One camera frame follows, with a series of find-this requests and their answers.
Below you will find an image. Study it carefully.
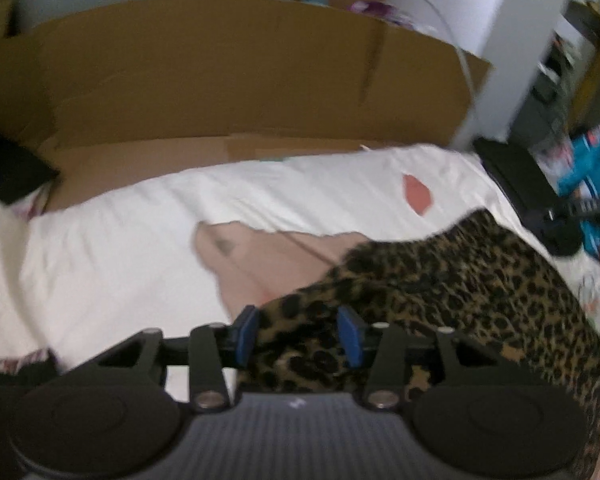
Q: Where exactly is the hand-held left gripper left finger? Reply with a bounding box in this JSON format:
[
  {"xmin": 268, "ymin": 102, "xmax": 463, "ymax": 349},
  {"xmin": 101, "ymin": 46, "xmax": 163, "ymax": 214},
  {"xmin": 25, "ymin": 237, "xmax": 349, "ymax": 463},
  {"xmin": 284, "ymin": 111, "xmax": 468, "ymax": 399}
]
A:
[{"xmin": 86, "ymin": 305, "xmax": 260, "ymax": 415}]

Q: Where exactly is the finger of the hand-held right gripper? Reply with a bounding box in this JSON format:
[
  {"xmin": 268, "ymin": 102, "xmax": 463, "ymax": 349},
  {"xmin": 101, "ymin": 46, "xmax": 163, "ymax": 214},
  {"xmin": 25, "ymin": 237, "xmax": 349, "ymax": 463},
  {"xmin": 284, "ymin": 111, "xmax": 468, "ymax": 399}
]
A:
[{"xmin": 552, "ymin": 196, "xmax": 600, "ymax": 222}]

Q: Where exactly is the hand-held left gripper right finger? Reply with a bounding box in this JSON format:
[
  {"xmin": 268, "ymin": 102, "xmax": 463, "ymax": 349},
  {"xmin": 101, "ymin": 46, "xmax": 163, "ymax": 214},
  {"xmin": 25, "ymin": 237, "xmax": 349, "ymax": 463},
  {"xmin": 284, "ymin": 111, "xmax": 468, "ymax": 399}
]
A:
[{"xmin": 337, "ymin": 305, "xmax": 512, "ymax": 412}]

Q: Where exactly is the leopard print garment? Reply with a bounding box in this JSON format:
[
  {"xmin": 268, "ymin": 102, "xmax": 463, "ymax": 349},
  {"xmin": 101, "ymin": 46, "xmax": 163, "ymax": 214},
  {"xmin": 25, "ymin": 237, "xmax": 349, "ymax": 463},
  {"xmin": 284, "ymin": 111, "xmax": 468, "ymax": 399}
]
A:
[{"xmin": 237, "ymin": 208, "xmax": 600, "ymax": 480}]

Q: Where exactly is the teal printed garment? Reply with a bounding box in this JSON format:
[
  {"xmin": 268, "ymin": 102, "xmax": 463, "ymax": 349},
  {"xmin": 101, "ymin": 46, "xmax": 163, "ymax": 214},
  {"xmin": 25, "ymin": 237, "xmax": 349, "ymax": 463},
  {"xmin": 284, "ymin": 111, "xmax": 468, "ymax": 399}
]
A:
[{"xmin": 545, "ymin": 115, "xmax": 600, "ymax": 321}]

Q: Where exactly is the black folded cloth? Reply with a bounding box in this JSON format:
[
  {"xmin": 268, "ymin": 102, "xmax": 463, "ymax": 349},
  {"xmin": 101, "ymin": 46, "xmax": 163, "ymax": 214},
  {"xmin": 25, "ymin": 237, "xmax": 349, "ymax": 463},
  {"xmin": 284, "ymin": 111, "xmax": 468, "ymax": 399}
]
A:
[{"xmin": 472, "ymin": 137, "xmax": 581, "ymax": 256}]

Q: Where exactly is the white printed bedsheet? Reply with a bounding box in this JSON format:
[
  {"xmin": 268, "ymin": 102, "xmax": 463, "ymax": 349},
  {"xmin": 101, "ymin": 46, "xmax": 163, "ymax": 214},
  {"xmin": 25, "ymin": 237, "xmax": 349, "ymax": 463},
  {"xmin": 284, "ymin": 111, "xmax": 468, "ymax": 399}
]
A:
[{"xmin": 0, "ymin": 142, "xmax": 600, "ymax": 376}]

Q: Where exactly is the large cardboard box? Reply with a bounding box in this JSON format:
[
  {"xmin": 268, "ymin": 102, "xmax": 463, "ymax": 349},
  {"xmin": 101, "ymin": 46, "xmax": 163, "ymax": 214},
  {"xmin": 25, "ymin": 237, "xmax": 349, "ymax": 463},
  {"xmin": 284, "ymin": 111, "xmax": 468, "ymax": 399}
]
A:
[{"xmin": 0, "ymin": 0, "xmax": 493, "ymax": 211}]

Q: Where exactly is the purple packet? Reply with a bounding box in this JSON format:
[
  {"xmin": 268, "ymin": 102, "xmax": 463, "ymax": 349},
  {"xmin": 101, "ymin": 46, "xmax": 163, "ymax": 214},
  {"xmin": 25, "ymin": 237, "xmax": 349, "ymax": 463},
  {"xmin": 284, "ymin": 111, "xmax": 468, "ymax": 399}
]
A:
[{"xmin": 347, "ymin": 0, "xmax": 406, "ymax": 26}]

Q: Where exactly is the dark cloth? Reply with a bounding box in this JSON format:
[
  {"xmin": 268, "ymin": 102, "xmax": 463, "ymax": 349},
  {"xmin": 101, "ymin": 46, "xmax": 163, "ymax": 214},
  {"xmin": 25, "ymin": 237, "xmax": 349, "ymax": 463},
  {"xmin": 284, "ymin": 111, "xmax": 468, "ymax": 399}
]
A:
[{"xmin": 0, "ymin": 125, "xmax": 61, "ymax": 206}]

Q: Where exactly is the white cable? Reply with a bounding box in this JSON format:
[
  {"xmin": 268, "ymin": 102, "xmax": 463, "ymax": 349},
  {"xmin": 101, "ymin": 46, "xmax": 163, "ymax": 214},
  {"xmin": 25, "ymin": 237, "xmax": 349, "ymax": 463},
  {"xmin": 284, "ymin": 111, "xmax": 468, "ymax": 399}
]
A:
[{"xmin": 385, "ymin": 0, "xmax": 481, "ymax": 106}]

